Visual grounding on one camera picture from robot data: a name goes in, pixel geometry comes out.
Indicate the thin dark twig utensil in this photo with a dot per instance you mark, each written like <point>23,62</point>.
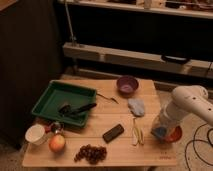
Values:
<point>108,98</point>

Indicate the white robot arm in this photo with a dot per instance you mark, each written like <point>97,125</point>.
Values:
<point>184,100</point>

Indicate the wooden shelf beam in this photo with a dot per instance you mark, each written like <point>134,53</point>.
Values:
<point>136,59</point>

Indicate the red bowl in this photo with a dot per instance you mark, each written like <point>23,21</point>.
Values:
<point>175,135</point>

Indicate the upper wooden shelf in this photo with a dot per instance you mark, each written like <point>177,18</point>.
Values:
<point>145,6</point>

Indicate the purple bowl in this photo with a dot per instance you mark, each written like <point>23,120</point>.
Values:
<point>127,84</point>

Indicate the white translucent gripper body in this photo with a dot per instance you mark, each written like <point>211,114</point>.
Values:
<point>164,120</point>

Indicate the metal vertical pole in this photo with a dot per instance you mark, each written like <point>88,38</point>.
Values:
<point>72,37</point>

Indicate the blue sponge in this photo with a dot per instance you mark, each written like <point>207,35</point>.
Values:
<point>160,132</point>

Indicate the bunch of dark grapes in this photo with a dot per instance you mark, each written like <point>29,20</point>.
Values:
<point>92,154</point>

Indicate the small metal red object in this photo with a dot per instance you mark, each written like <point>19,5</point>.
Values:
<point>55,127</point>

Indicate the grey crumpled cloth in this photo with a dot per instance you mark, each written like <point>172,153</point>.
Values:
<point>136,106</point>

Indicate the black handle on shelf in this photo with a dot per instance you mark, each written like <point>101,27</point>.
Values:
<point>175,59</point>

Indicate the white cup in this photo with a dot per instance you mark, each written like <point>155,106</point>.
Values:
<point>35,134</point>

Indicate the red yellow apple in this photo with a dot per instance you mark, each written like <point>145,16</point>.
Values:
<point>57,143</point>

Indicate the dark rectangular block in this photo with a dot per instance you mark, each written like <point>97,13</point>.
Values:
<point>113,133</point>

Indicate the green plastic tray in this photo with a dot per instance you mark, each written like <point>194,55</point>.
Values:
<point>59,94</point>

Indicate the black brush in tray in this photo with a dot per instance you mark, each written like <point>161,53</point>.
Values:
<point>66,110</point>

